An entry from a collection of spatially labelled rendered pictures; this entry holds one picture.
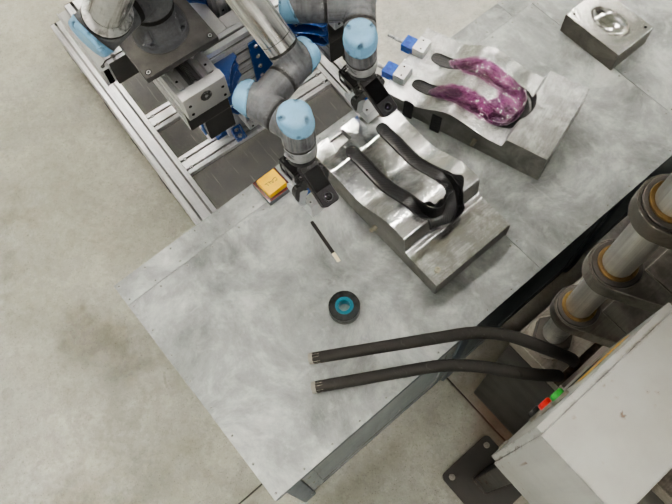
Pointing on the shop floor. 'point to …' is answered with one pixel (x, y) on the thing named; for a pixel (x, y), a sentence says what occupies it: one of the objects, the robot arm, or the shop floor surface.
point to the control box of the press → (586, 433)
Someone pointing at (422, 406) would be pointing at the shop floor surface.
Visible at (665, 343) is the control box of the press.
